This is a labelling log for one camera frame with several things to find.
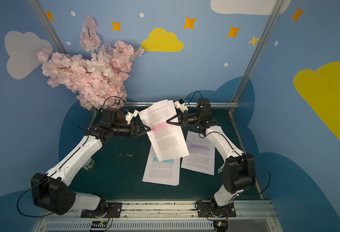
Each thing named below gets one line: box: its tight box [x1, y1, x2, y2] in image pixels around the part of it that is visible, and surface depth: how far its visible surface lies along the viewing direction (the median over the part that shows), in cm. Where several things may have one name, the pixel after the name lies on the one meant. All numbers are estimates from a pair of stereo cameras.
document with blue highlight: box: [141, 144, 181, 187], surface depth 90 cm
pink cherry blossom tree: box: [36, 14, 145, 111], surface depth 66 cm
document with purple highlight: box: [180, 130, 216, 176], surface depth 95 cm
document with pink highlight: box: [138, 99, 190, 162], surface depth 73 cm
